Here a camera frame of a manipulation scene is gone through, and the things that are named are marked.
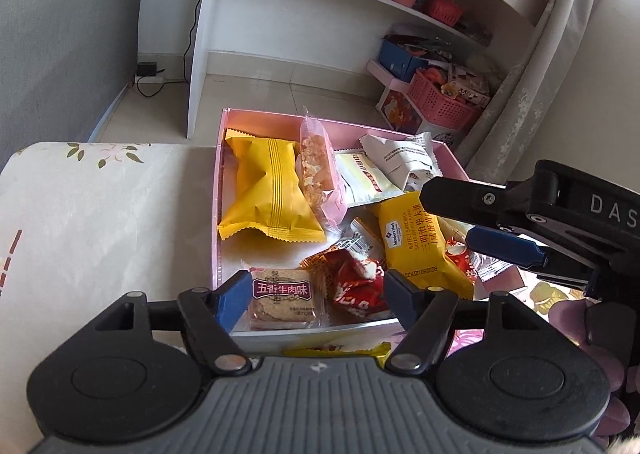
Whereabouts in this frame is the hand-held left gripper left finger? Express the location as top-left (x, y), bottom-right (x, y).
top-left (95, 270), bottom-right (254, 377)

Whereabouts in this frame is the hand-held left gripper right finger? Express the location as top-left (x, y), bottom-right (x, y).
top-left (383, 269), bottom-right (563, 376)

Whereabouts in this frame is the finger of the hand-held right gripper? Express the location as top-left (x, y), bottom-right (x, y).
top-left (419, 176), bottom-right (510, 226)
top-left (462, 225), bottom-right (551, 269)

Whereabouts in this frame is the red triangular snack packet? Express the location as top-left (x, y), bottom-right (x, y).
top-left (324, 249), bottom-right (397, 323)
top-left (444, 235), bottom-right (515, 287)

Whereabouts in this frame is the brown biscuit packet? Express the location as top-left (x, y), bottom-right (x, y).
top-left (242, 266), bottom-right (329, 333)

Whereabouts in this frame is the yellow waffle snack packet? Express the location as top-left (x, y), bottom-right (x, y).
top-left (377, 191), bottom-right (476, 301)

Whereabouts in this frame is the white crinkled snack packet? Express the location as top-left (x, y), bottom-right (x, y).
top-left (359, 131), bottom-right (444, 193)

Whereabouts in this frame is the pale yellow cake packet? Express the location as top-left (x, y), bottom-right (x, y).
top-left (333, 150), bottom-right (405, 209)

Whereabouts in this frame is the pink nut brittle packet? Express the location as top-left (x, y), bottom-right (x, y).
top-left (298, 106), bottom-right (349, 236)

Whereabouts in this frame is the pink cardboard box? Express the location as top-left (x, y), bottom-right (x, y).
top-left (210, 107), bottom-right (475, 341)

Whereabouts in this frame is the person's right hand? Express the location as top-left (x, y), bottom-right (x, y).
top-left (547, 296), bottom-right (633, 441)

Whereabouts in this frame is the yellow striped long packet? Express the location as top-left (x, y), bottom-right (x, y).
top-left (281, 341), bottom-right (394, 370)

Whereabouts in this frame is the large pink slatted basket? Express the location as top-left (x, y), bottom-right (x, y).
top-left (408, 68), bottom-right (494, 133)

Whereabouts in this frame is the white box with orange print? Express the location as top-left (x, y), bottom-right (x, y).
top-left (374, 85), bottom-right (427, 136)

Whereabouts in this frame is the large yellow snack packet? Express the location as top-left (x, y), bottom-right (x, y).
top-left (217, 128), bottom-right (327, 243)

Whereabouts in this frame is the blue box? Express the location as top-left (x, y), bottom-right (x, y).
top-left (377, 36), bottom-right (432, 83)

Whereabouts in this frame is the pale patterned curtain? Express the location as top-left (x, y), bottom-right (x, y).
top-left (451, 0), bottom-right (619, 185)

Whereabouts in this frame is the small red basket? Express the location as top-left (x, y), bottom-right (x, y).
top-left (426, 0), bottom-right (464, 28)

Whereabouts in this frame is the black power adapter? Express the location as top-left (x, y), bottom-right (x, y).
top-left (131, 61), bottom-right (168, 85)

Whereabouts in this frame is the white shelf unit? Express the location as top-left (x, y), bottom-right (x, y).
top-left (186, 0), bottom-right (554, 141)

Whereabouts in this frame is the grey sofa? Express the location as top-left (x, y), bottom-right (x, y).
top-left (0, 0), bottom-right (152, 170)

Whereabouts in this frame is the black power cable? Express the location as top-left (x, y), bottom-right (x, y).
top-left (136, 4), bottom-right (202, 100)

